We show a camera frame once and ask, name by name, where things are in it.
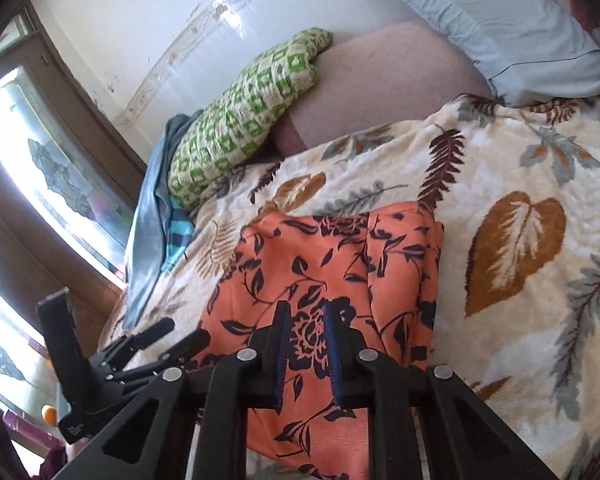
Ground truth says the orange floral garment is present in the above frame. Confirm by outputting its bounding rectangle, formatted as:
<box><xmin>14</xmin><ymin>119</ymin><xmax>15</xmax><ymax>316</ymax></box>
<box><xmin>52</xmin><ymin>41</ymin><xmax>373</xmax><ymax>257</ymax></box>
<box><xmin>197</xmin><ymin>199</ymin><xmax>446</xmax><ymax>480</ymax></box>

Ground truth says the blue grey striped cloth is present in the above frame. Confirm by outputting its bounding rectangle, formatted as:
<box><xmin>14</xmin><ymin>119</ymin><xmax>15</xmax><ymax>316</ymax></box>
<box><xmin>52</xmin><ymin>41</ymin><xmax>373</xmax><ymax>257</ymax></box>
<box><xmin>122</xmin><ymin>110</ymin><xmax>202</xmax><ymax>330</ymax></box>

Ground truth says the cream leaf-print fleece blanket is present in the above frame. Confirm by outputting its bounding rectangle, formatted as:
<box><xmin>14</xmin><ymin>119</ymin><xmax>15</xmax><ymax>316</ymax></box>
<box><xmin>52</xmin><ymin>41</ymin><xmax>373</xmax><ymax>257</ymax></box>
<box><xmin>97</xmin><ymin>91</ymin><xmax>600</xmax><ymax>480</ymax></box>

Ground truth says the green checkered pillow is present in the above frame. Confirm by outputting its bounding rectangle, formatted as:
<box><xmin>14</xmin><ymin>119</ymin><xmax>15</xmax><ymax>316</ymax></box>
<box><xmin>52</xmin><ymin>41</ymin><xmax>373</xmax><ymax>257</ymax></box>
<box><xmin>168</xmin><ymin>27</ymin><xmax>332</xmax><ymax>210</ymax></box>

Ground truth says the light blue pillow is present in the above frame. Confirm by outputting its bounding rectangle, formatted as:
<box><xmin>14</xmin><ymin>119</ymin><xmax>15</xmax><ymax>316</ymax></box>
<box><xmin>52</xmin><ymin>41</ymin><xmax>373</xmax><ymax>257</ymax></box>
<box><xmin>402</xmin><ymin>0</ymin><xmax>600</xmax><ymax>106</ymax></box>

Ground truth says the window with brown frame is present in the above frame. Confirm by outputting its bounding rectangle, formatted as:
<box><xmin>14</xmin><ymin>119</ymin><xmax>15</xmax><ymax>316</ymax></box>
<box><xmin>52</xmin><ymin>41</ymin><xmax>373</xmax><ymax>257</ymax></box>
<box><xmin>0</xmin><ymin>0</ymin><xmax>150</xmax><ymax>480</ymax></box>

